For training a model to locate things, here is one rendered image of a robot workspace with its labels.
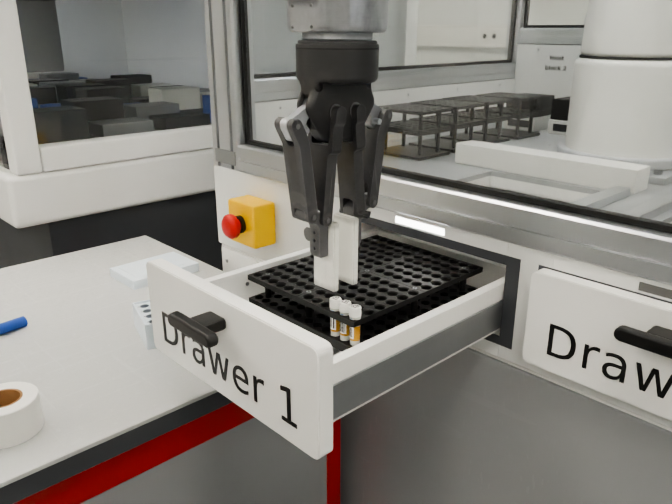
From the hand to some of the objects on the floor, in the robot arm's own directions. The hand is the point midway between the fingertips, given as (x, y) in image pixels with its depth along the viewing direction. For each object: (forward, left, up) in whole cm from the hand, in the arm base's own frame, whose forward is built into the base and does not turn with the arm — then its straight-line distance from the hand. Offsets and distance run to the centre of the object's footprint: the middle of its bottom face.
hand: (336, 252), depth 63 cm
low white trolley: (-31, +43, -93) cm, 107 cm away
